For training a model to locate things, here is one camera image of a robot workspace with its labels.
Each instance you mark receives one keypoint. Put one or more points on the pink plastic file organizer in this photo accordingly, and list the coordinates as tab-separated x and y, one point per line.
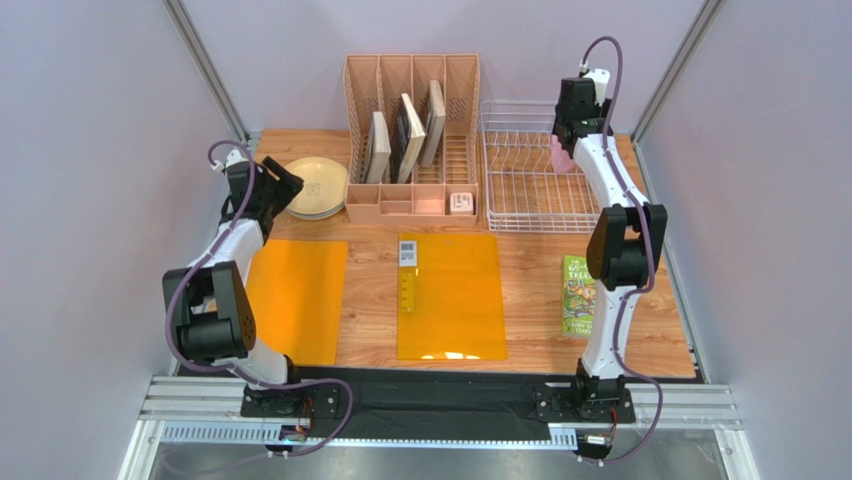
374	82

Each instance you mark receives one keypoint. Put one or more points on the left book blue cover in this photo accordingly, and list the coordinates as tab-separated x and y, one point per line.
378	150

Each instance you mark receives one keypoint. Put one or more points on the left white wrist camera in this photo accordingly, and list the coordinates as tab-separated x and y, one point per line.
234	157

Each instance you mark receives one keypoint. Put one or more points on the orange plastic sheet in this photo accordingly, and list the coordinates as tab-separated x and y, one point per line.
295	289
450	301

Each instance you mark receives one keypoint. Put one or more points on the aluminium rail frame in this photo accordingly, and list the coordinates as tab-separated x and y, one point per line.
682	430

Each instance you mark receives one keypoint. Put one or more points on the pink plate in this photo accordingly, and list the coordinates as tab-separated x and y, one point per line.
561	155

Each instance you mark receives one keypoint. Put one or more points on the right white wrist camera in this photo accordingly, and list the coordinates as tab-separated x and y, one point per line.
600	78

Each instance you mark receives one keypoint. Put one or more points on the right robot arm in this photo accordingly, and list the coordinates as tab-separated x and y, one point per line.
624	251

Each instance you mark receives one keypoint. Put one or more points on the green treehouse book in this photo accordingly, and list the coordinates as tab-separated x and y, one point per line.
578	297

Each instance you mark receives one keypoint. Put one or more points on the centre orange plastic sheet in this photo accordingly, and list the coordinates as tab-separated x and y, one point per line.
450	301

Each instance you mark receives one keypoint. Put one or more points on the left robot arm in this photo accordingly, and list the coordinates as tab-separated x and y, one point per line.
210	325

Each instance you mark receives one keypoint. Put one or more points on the left orange plastic sheet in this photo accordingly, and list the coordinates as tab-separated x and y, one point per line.
295	289

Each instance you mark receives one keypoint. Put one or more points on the middle book black cover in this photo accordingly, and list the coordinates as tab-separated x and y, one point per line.
410	136

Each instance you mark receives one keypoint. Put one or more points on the right book grey cover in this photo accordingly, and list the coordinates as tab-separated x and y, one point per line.
436	116

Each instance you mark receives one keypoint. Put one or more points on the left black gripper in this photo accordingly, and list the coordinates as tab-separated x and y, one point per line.
289	184

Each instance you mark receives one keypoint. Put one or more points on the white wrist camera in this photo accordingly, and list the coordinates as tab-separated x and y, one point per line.
600	78
234	157

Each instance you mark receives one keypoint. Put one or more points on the blue plate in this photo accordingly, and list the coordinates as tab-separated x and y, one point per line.
314	217

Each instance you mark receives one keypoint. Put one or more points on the white power adapter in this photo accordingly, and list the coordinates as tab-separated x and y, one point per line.
461	203

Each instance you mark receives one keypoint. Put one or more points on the white wire dish rack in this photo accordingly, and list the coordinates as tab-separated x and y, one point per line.
523	193

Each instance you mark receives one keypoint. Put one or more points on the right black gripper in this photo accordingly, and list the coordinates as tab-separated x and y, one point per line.
566	135

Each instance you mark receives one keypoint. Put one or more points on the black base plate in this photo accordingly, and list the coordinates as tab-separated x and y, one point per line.
405	404

